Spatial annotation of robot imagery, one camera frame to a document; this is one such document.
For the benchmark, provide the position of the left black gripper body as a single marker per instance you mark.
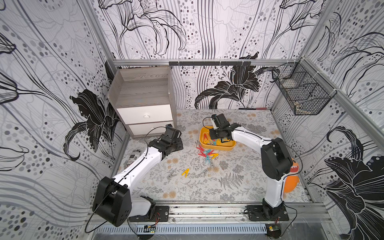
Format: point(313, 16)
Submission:
point(176, 145)

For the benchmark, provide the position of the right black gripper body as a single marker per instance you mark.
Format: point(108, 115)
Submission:
point(218, 134)

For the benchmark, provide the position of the yellow plastic storage box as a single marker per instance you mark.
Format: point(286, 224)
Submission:
point(216, 144)

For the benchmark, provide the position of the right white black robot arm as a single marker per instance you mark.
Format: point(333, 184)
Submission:
point(275, 156)

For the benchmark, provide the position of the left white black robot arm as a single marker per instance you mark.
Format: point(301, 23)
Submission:
point(114, 201)

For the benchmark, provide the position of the yellow clothespin pile centre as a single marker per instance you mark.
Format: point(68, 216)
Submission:
point(214, 155)

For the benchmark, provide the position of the red clothespin in pile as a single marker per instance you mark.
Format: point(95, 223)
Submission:
point(203, 152)

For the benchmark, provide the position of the teal clothespin in pile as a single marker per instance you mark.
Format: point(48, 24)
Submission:
point(209, 159)

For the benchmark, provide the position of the grey clothespin lower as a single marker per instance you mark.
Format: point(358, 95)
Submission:
point(171, 175)

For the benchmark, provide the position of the yellow clothespin lower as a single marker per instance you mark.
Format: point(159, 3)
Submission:
point(185, 173)

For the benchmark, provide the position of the wooden two-drawer cabinet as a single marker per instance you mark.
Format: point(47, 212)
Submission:
point(144, 100)

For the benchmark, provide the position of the orange monster plush toy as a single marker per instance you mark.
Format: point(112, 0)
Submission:
point(292, 180)

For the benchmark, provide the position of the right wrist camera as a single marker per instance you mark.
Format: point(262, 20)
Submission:
point(214, 121)

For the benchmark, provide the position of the red-handled screwdriver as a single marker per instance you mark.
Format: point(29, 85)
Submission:
point(253, 109)

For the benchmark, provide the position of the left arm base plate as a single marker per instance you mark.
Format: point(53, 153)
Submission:
point(158, 214)

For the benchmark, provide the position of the black wall rail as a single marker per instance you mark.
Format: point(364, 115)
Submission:
point(208, 63)

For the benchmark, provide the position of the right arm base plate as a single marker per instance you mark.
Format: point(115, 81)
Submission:
point(259, 213)

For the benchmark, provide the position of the black wire wall basket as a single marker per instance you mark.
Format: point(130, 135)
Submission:
point(302, 91)

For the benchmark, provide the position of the white cable duct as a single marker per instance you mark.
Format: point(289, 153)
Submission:
point(186, 229)

